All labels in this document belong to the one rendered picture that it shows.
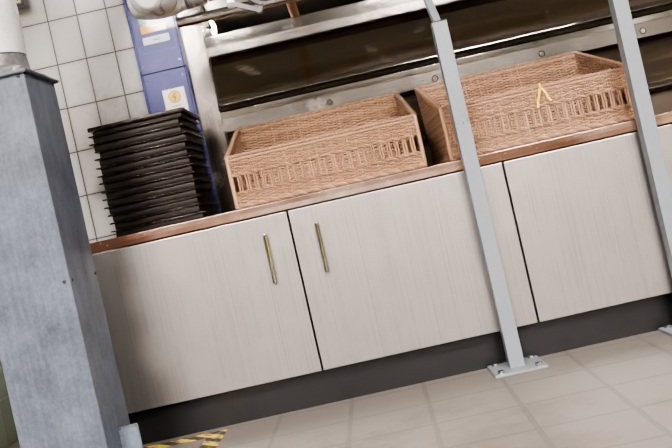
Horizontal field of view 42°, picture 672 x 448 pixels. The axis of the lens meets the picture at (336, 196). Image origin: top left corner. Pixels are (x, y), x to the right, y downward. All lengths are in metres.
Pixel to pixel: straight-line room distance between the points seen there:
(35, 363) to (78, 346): 0.11
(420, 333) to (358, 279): 0.22
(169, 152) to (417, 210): 0.74
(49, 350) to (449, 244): 1.06
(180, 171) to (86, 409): 0.79
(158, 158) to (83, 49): 0.65
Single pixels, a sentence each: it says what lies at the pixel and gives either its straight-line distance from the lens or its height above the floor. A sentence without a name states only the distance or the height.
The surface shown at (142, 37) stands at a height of 1.22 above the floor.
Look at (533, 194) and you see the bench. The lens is 2.45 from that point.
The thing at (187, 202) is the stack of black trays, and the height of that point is 0.64.
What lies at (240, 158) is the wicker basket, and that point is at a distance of 2.47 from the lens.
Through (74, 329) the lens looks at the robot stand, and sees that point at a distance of 2.13.
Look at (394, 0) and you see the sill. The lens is 3.02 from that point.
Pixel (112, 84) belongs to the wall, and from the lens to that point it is 3.08.
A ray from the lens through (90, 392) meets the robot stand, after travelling 2.14.
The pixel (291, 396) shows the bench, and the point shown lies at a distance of 2.51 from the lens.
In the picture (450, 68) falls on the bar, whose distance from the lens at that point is 2.38.
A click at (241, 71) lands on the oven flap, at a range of 3.01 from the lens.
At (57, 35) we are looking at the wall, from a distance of 3.16.
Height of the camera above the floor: 0.54
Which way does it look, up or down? level
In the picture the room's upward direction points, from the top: 13 degrees counter-clockwise
